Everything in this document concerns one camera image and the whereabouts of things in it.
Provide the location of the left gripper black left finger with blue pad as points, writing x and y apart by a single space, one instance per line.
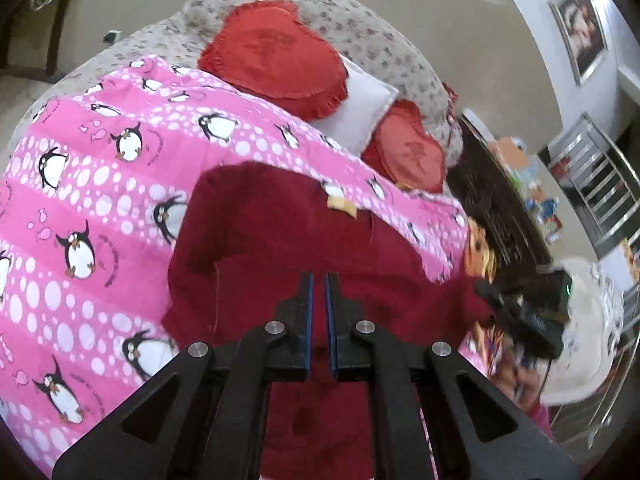
203 415

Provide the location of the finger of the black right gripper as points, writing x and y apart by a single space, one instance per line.
505 310

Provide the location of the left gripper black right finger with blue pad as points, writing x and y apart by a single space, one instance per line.
432 414

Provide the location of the dark red garment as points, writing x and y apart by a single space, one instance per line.
250 233

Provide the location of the colourful patterned clothing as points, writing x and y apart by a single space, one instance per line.
483 343

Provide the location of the dark wooden bedside table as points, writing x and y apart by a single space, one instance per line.
487 195

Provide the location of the chrome metal rack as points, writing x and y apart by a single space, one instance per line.
599 183

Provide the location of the small red heart cushion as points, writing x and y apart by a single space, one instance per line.
402 152

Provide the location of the white pillow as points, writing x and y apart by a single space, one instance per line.
357 117

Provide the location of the pink penguin blanket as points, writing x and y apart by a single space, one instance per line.
92 204

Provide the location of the grey floral bed cover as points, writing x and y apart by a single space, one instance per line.
352 28

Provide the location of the large red heart cushion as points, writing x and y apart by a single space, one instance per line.
264 50

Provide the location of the dark wooden desk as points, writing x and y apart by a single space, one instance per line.
31 41

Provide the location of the framed wall picture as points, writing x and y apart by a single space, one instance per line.
583 35

